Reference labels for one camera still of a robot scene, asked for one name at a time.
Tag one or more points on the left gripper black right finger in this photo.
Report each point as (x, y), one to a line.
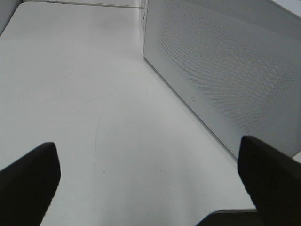
(272, 180)

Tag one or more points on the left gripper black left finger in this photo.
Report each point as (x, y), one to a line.
(28, 185)

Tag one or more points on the white microwave door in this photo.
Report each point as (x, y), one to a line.
(236, 63)

